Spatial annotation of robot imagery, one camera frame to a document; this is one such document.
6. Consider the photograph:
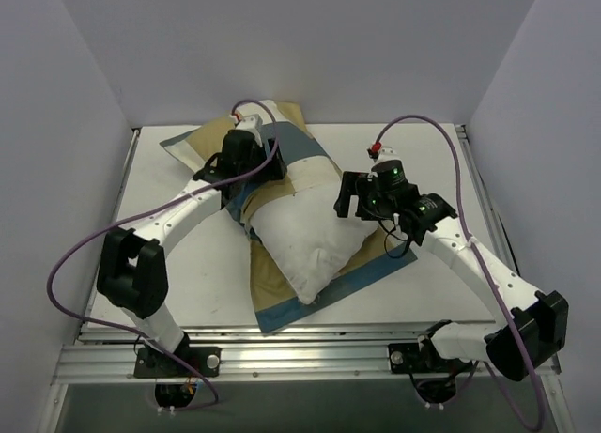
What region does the blue beige checked pillowcase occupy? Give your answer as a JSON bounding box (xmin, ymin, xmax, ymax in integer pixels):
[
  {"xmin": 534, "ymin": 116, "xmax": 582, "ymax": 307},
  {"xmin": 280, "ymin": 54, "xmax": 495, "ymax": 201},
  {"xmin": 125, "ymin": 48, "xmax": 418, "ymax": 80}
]
[{"xmin": 159, "ymin": 100, "xmax": 418, "ymax": 334}]

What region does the white pillow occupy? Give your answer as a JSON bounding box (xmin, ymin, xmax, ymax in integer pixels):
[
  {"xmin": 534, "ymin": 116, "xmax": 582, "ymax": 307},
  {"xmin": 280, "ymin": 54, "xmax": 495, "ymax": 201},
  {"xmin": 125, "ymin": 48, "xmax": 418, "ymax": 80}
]
[{"xmin": 250, "ymin": 180, "xmax": 377, "ymax": 304}]

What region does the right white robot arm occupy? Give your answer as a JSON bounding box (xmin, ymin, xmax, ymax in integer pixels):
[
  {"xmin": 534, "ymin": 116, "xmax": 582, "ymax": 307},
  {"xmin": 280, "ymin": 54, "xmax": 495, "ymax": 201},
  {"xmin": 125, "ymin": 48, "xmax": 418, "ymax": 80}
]
[{"xmin": 334, "ymin": 160, "xmax": 569, "ymax": 381}]

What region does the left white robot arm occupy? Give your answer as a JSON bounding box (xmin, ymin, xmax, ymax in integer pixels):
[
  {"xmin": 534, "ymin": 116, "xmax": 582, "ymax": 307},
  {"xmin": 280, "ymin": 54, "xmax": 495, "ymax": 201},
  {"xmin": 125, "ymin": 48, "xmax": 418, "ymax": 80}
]
[{"xmin": 97, "ymin": 128, "xmax": 286, "ymax": 376}]

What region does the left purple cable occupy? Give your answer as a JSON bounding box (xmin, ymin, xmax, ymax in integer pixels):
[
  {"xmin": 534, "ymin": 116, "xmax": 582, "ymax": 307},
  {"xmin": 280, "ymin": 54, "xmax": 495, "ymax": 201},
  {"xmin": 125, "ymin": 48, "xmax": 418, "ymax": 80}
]
[{"xmin": 48, "ymin": 98, "xmax": 281, "ymax": 411}]

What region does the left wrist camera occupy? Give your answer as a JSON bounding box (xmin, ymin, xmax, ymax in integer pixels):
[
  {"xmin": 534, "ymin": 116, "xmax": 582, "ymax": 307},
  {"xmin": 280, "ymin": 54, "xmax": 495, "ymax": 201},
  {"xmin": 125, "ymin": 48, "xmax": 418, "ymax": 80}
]
[{"xmin": 234, "ymin": 115, "xmax": 262, "ymax": 144}]

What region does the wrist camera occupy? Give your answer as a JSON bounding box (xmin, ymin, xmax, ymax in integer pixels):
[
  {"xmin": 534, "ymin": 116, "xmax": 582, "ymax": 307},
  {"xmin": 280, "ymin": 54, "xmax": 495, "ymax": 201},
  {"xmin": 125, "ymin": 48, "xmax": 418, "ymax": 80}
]
[
  {"xmin": 367, "ymin": 142, "xmax": 400, "ymax": 165},
  {"xmin": 234, "ymin": 115, "xmax": 262, "ymax": 144}
]

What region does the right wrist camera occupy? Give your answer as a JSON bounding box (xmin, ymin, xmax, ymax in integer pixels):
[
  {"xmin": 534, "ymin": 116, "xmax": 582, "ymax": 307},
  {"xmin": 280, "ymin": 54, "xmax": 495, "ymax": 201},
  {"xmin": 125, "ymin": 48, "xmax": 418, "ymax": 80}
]
[{"xmin": 367, "ymin": 142, "xmax": 400, "ymax": 165}]

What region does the black thin wire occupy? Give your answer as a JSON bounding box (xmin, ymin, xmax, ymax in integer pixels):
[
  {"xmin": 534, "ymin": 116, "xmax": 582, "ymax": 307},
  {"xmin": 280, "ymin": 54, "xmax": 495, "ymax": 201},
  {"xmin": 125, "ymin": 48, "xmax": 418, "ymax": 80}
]
[{"xmin": 382, "ymin": 216, "xmax": 412, "ymax": 260}]

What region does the left side aluminium rail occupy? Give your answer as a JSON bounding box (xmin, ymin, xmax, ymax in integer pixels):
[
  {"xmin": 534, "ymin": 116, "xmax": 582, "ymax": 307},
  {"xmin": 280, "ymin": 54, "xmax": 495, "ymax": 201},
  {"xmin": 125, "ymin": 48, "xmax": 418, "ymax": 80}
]
[{"xmin": 110, "ymin": 128, "xmax": 142, "ymax": 224}]

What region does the right side aluminium rail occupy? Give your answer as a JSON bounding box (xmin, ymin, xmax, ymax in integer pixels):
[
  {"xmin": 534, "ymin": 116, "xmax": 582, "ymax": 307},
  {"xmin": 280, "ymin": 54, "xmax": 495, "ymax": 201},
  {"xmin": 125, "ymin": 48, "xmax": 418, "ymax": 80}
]
[{"xmin": 455, "ymin": 122, "xmax": 541, "ymax": 335}]

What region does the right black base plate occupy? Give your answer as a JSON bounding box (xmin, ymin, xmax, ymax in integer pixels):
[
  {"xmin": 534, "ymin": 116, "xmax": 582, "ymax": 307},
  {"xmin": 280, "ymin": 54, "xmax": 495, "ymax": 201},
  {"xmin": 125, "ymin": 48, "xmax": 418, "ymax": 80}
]
[{"xmin": 387, "ymin": 342, "xmax": 473, "ymax": 375}]

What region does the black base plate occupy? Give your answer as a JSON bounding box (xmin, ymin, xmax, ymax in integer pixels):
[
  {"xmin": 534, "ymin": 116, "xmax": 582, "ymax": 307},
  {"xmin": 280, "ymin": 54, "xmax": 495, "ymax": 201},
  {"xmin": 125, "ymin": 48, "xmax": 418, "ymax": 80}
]
[
  {"xmin": 387, "ymin": 342, "xmax": 473, "ymax": 375},
  {"xmin": 133, "ymin": 346, "xmax": 222, "ymax": 379}
]

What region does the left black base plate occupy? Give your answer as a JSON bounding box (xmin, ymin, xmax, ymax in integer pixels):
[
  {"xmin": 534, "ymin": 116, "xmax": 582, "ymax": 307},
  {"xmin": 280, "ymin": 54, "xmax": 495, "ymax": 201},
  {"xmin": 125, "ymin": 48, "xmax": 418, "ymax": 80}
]
[{"xmin": 133, "ymin": 346, "xmax": 222, "ymax": 379}]

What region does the aluminium mounting rail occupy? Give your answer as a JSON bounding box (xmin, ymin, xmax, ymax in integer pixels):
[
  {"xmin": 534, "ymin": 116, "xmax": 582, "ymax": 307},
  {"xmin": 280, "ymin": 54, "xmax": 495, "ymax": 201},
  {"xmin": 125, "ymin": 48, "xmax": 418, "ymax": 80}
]
[{"xmin": 49, "ymin": 324, "xmax": 562, "ymax": 385}]

